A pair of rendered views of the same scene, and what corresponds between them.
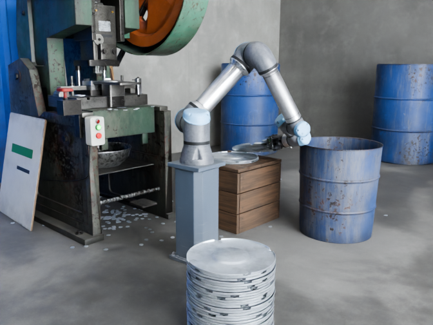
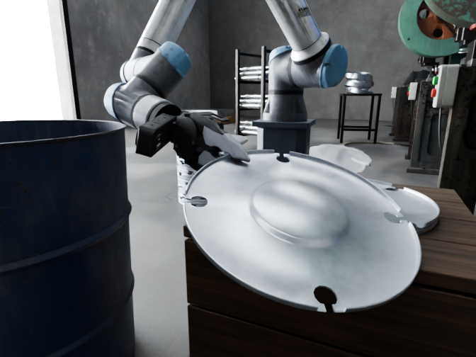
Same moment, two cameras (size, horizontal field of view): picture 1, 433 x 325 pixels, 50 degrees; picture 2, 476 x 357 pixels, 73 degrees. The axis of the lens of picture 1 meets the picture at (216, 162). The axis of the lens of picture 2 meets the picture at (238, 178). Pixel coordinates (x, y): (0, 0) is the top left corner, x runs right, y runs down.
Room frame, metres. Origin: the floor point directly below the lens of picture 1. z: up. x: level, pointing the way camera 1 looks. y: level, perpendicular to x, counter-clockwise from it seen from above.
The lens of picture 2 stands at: (3.00, -0.44, 0.54)
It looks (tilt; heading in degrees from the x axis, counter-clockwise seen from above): 15 degrees down; 160
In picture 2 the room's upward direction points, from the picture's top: straight up
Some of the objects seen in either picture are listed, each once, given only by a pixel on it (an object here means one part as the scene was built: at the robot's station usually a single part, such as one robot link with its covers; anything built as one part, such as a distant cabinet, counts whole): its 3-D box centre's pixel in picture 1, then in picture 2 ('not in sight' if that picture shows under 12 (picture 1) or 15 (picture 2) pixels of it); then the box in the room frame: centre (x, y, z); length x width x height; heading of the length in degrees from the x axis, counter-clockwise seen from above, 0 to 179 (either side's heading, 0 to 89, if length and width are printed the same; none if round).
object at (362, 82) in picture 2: not in sight; (358, 106); (-0.15, 2.16, 0.40); 0.45 x 0.40 x 0.79; 149
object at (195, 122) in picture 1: (196, 124); (287, 69); (2.00, 0.09, 0.62); 0.13 x 0.12 x 0.14; 17
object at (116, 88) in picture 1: (116, 93); not in sight; (2.46, 0.53, 0.72); 0.25 x 0.14 x 0.14; 47
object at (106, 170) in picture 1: (100, 164); not in sight; (2.58, 0.66, 0.31); 0.43 x 0.42 x 0.01; 137
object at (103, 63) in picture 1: (96, 65); not in sight; (2.58, 0.66, 0.86); 0.20 x 0.16 x 0.05; 137
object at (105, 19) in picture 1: (100, 31); not in sight; (2.55, 0.62, 1.04); 0.17 x 0.15 x 0.30; 47
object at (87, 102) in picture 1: (98, 100); not in sight; (2.58, 0.65, 0.68); 0.45 x 0.30 x 0.06; 137
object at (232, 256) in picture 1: (230, 255); not in sight; (1.41, -0.05, 0.26); 0.29 x 0.29 x 0.01
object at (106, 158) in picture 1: (101, 155); not in sight; (2.58, 0.65, 0.36); 0.34 x 0.34 x 0.10
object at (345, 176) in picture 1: (337, 187); (17, 260); (2.35, -0.64, 0.24); 0.42 x 0.42 x 0.48
